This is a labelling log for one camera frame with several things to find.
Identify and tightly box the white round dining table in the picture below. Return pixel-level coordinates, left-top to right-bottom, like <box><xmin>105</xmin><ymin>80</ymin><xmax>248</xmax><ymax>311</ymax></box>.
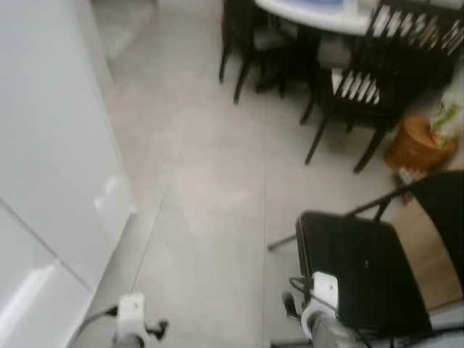
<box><xmin>254</xmin><ymin>0</ymin><xmax>464</xmax><ymax>57</ymax></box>

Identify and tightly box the white cabinet with recessed handles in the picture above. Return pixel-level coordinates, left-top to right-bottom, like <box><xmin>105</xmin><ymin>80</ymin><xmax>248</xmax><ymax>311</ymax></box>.
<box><xmin>0</xmin><ymin>0</ymin><xmax>138</xmax><ymax>348</ymax></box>

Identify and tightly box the dark slat-back wooden chair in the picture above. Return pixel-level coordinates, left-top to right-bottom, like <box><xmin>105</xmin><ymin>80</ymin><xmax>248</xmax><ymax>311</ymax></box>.
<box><xmin>299</xmin><ymin>0</ymin><xmax>464</xmax><ymax>175</ymax></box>

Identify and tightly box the black folding chair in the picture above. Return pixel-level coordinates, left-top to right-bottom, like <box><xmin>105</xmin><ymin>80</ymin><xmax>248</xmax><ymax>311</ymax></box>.
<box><xmin>267</xmin><ymin>169</ymin><xmax>464</xmax><ymax>343</ymax></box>

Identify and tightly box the green and white bag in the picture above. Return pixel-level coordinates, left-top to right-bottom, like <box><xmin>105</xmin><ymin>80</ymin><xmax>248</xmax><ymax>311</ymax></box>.
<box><xmin>429</xmin><ymin>91</ymin><xmax>464</xmax><ymax>149</ymax></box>

